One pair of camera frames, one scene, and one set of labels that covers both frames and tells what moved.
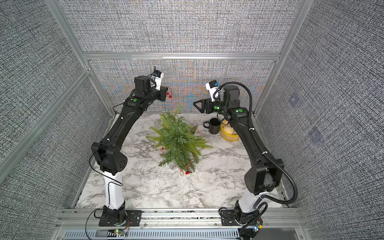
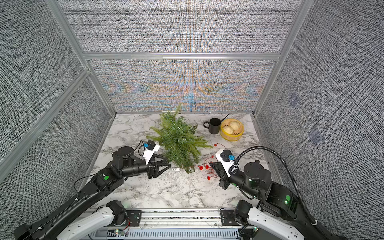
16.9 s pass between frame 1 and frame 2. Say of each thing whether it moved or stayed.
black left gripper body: moved
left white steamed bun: stayed
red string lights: moved
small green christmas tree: stayed
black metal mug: stayed
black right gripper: moved
